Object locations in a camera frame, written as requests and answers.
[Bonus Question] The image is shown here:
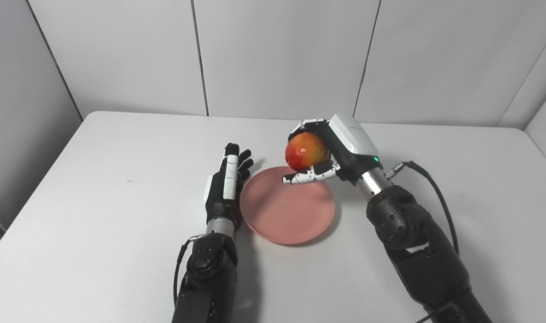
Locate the red yellow pomegranate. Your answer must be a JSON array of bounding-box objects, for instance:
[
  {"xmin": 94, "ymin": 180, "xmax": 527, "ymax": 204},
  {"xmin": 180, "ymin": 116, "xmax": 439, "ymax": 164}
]
[{"xmin": 285, "ymin": 131, "xmax": 331, "ymax": 172}]

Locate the pink round plate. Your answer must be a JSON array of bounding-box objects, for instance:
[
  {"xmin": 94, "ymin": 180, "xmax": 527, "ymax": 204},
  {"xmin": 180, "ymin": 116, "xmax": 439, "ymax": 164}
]
[{"xmin": 239, "ymin": 166, "xmax": 336, "ymax": 246}]

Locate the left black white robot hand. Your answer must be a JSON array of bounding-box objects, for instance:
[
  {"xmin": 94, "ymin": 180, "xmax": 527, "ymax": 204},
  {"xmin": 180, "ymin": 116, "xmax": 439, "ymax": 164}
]
[{"xmin": 204, "ymin": 143, "xmax": 255, "ymax": 227}]

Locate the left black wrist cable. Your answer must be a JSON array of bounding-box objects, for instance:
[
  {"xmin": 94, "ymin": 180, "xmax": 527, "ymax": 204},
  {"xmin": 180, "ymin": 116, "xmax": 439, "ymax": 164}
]
[{"xmin": 173, "ymin": 235, "xmax": 207, "ymax": 311}]

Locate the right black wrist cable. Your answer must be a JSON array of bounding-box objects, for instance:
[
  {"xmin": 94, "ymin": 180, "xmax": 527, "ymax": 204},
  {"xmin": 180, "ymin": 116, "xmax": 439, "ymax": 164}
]
[{"xmin": 385, "ymin": 160, "xmax": 460, "ymax": 257}]

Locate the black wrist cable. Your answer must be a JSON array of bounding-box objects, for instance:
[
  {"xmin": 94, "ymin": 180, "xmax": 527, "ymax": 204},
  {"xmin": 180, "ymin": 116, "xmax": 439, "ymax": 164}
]
[
  {"xmin": 173, "ymin": 235, "xmax": 207, "ymax": 311},
  {"xmin": 385, "ymin": 160, "xmax": 460, "ymax": 257}
]

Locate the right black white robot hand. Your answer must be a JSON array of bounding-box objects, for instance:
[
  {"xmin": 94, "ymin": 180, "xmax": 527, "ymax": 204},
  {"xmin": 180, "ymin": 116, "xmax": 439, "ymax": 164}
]
[{"xmin": 282, "ymin": 113, "xmax": 385, "ymax": 186}]

